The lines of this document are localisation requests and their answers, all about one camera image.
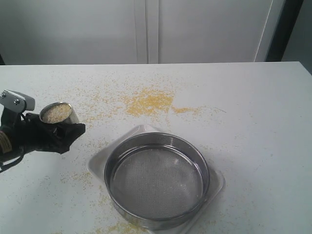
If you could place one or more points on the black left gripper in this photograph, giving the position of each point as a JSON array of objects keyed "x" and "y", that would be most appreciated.
[{"x": 15, "y": 140}]

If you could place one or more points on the stainless steel cup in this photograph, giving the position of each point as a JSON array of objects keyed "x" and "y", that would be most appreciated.
[{"x": 58, "y": 112}]

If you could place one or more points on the round steel mesh sieve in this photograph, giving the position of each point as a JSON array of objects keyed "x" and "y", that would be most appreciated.
[{"x": 157, "y": 180}]

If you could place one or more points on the white square plastic tray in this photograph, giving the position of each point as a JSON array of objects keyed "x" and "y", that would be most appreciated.
[{"x": 96, "y": 165}]

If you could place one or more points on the white cabinet doors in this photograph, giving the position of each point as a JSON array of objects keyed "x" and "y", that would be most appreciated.
[{"x": 136, "y": 31}]

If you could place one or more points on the spilled yellow grain pile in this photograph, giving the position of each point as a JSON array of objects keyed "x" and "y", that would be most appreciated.
[{"x": 150, "y": 102}]

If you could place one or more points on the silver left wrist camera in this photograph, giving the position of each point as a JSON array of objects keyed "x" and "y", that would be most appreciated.
[{"x": 16, "y": 101}]

